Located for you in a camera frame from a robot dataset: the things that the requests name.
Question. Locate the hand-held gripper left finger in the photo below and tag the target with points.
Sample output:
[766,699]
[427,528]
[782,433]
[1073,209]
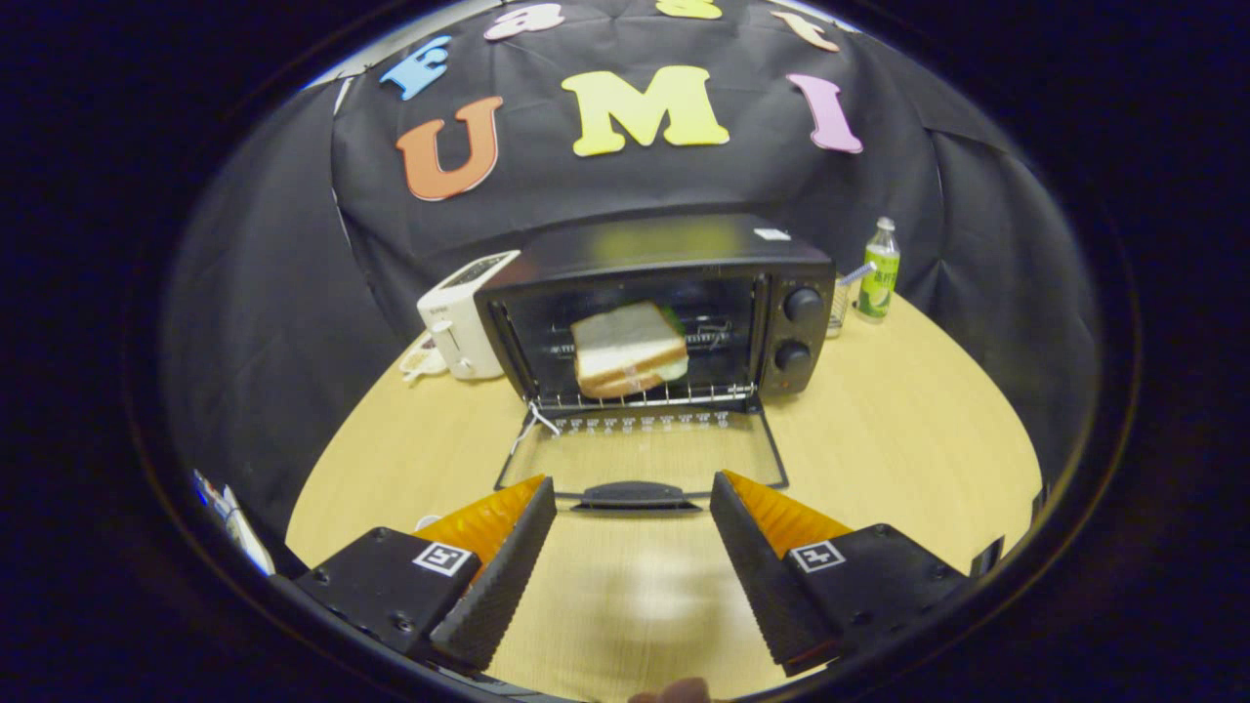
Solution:
[503,576]

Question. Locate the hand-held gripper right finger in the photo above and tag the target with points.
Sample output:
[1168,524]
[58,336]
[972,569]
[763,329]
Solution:
[762,566]

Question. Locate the sandwich with lettuce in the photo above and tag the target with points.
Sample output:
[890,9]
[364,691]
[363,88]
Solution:
[625,347]

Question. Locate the black toaster oven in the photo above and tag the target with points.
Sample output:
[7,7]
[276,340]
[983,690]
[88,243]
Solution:
[674,244]

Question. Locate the white pop-up toaster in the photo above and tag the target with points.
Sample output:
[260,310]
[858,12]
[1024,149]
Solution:
[459,322]

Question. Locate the white flat box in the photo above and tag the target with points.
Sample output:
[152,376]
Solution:
[249,537]

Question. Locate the clear drinking glass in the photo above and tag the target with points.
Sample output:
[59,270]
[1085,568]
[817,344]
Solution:
[838,308]

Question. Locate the green label plastic bottle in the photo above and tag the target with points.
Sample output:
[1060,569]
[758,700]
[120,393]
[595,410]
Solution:
[879,278]

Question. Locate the black backdrop cloth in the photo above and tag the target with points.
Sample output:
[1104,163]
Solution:
[635,181]

